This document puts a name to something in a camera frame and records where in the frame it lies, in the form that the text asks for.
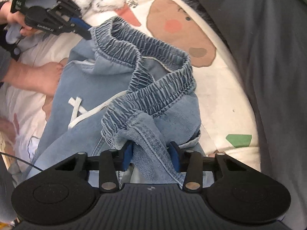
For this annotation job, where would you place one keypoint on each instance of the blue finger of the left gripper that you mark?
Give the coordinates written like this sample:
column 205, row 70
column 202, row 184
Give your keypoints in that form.
column 78, row 23
column 83, row 33

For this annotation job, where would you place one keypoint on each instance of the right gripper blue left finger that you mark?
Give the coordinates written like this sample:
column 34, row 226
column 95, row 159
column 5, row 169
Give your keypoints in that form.
column 108, row 163

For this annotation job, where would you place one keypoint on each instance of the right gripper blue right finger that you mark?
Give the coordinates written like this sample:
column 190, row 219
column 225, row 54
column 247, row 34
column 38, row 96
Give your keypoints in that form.
column 193, row 163

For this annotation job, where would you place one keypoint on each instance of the blue denim pants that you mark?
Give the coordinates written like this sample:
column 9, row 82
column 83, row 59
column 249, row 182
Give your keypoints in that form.
column 118, row 86

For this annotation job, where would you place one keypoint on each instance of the person's left hand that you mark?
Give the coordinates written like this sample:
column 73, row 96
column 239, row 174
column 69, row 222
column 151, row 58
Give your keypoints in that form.
column 7, row 17

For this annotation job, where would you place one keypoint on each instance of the cream bear print bedsheet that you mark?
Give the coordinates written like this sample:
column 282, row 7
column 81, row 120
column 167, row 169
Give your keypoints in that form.
column 227, row 120

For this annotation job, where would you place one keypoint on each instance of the dark grey pillow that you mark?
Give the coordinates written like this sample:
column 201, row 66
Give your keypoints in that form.
column 267, row 38

